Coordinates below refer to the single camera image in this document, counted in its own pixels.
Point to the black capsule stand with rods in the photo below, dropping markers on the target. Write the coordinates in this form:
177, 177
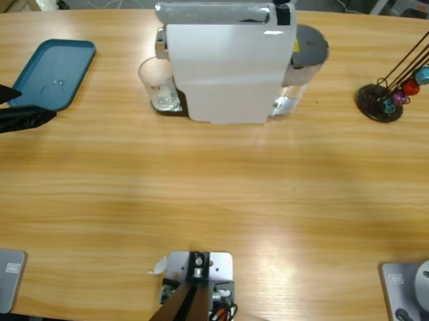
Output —
370, 99

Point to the clear glass cup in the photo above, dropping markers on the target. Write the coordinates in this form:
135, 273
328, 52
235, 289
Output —
159, 84

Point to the teal plastic tray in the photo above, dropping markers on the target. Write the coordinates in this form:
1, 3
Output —
53, 74

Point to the red coffee capsule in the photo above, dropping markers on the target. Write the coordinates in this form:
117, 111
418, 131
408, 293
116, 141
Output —
411, 87

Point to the dark camera post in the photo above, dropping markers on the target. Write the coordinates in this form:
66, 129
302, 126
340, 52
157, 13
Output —
185, 304

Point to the white paper tag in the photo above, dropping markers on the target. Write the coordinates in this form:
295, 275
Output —
158, 266

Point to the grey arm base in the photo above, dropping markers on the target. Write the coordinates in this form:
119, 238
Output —
412, 287
4, 276

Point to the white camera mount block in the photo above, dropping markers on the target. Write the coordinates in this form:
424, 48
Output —
219, 270

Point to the teal coffee capsule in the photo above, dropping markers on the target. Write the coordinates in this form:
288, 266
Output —
424, 75

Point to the white capsule coffee machine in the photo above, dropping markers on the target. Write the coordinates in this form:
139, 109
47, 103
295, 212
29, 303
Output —
224, 69

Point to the purple coffee capsule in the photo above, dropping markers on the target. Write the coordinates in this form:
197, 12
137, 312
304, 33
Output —
400, 98

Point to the blue coffee capsule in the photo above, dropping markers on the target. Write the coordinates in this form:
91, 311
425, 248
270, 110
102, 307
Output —
389, 106

